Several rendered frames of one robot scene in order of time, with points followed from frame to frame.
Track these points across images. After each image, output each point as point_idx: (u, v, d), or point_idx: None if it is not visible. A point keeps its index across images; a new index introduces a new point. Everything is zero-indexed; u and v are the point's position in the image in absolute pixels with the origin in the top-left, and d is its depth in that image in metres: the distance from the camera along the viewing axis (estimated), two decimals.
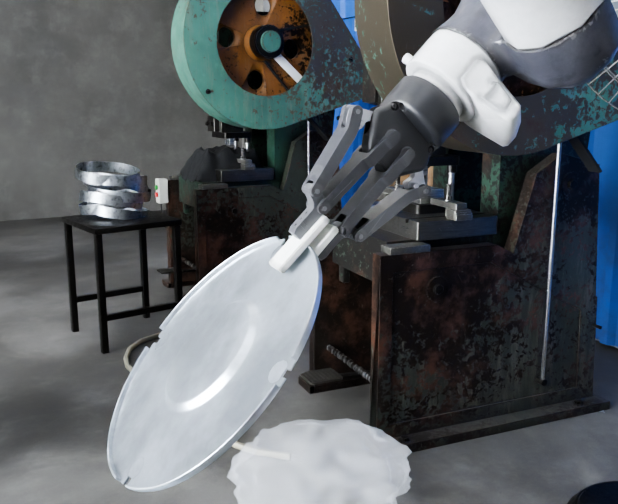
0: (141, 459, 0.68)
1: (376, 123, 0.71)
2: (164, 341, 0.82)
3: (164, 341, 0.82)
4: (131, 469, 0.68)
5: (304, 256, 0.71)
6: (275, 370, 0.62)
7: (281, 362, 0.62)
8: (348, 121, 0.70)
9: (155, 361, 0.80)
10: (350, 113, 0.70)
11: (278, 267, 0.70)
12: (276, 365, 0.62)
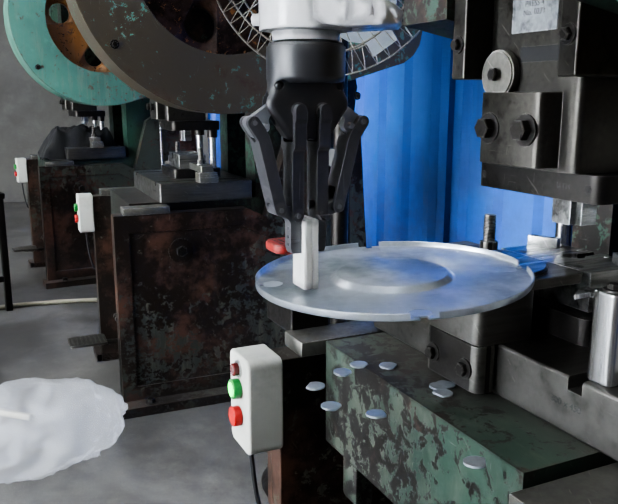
0: (372, 251, 0.89)
1: (277, 113, 0.67)
2: (501, 269, 0.78)
3: (500, 269, 0.78)
4: (375, 248, 0.90)
5: (357, 315, 0.65)
6: (275, 283, 0.76)
7: (274, 286, 0.75)
8: (254, 136, 0.67)
9: (483, 264, 0.80)
10: (250, 129, 0.67)
11: (303, 288, 0.72)
12: (279, 284, 0.76)
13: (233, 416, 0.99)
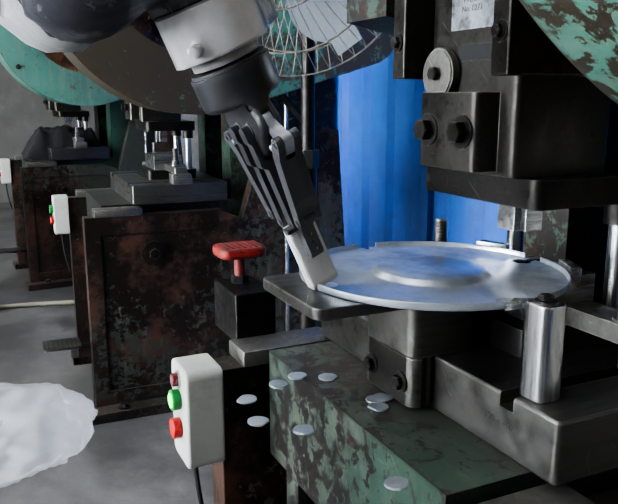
0: (377, 251, 0.90)
1: (280, 124, 0.64)
2: None
3: None
4: (376, 249, 0.92)
5: (456, 306, 0.67)
6: (330, 284, 0.75)
7: (332, 286, 0.74)
8: (300, 147, 0.63)
9: (495, 258, 0.86)
10: (299, 140, 0.63)
11: (335, 276, 0.73)
12: (335, 284, 0.74)
13: (173, 428, 0.95)
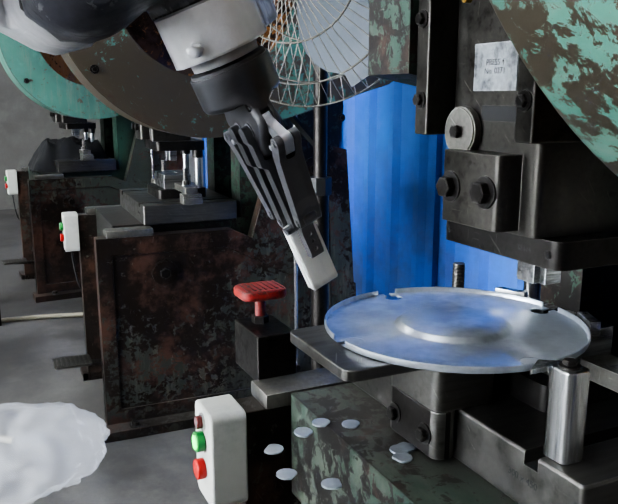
0: (361, 339, 0.77)
1: (280, 124, 0.65)
2: None
3: None
4: (348, 339, 0.77)
5: (571, 324, 0.82)
6: (529, 360, 0.71)
7: (537, 359, 0.71)
8: (299, 147, 0.63)
9: (384, 303, 0.90)
10: (299, 140, 0.63)
11: (335, 276, 0.73)
12: (530, 358, 0.71)
13: (197, 469, 0.97)
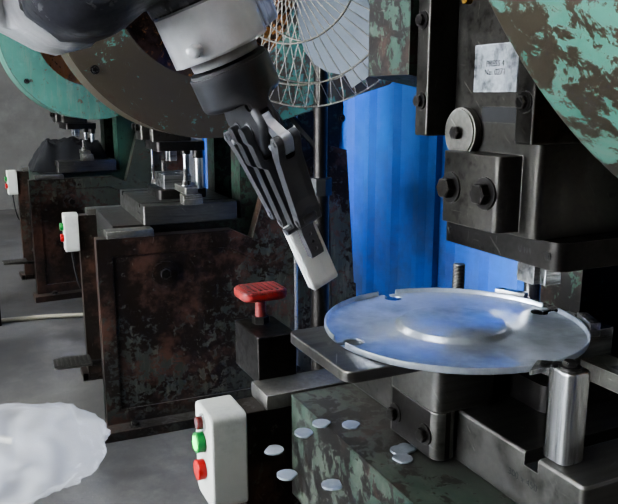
0: (523, 359, 0.71)
1: (280, 124, 0.65)
2: None
3: None
4: (527, 364, 0.70)
5: (431, 294, 0.95)
6: None
7: None
8: (299, 147, 0.63)
9: (381, 346, 0.75)
10: (298, 140, 0.63)
11: (335, 276, 0.73)
12: None
13: (197, 470, 0.97)
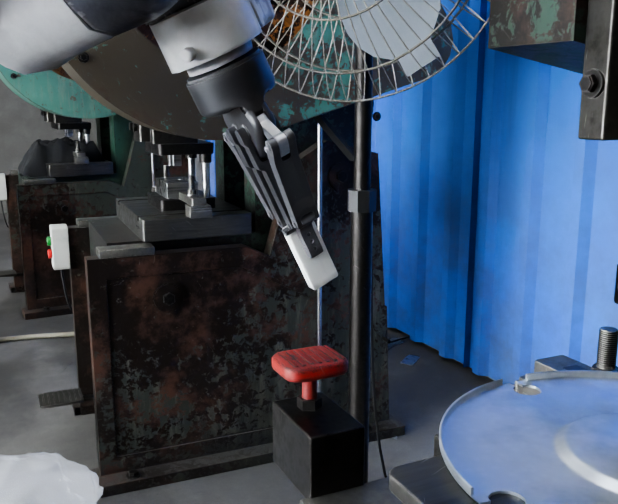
0: None
1: (276, 125, 0.64)
2: None
3: None
4: None
5: (458, 458, 0.49)
6: None
7: None
8: (294, 148, 0.63)
9: None
10: (294, 142, 0.63)
11: (336, 276, 0.73)
12: None
13: None
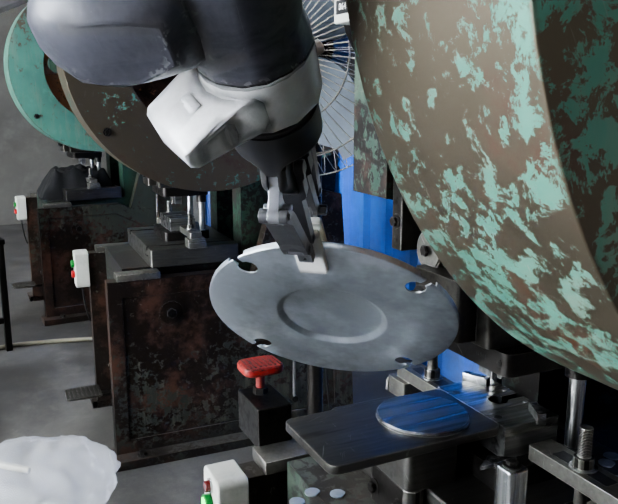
0: None
1: None
2: None
3: None
4: None
5: (220, 282, 0.82)
6: None
7: None
8: None
9: (417, 301, 0.78)
10: None
11: None
12: None
13: None
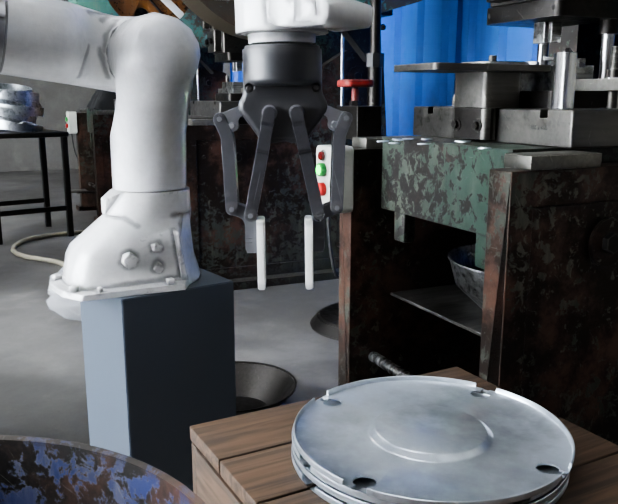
0: None
1: (247, 116, 0.69)
2: None
3: None
4: None
5: (361, 388, 0.89)
6: None
7: None
8: (218, 132, 0.69)
9: (398, 481, 0.67)
10: (215, 124, 0.69)
11: (258, 288, 0.72)
12: None
13: (320, 187, 1.47)
